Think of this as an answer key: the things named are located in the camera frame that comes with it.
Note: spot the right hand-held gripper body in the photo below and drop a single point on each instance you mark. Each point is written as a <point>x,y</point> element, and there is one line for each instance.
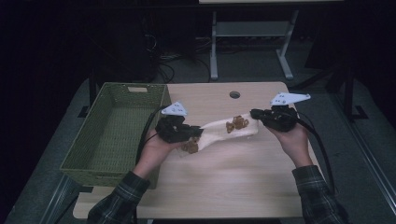
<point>280,118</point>

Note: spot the black metal stand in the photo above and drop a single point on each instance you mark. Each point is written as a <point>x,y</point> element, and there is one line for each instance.
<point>91,93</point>
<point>350,93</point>

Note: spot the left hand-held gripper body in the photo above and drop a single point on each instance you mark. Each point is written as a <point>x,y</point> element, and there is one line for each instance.
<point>172,127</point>

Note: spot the person's left hand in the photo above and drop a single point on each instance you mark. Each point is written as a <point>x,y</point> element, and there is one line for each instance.
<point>154,152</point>

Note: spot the white cloth with brown print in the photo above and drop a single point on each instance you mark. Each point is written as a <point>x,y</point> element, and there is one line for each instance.
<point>224,130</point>

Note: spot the white metal stand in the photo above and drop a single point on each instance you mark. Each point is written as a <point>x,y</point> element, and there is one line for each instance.
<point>252,29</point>

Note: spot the aluminium rail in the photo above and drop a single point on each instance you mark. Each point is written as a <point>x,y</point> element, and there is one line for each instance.
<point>367,155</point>
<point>57,199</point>

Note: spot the person's right hand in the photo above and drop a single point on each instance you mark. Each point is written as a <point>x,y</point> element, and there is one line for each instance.
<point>292,143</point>

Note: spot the green woven basket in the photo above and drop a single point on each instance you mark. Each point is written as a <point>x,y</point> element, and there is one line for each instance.
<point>102,137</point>

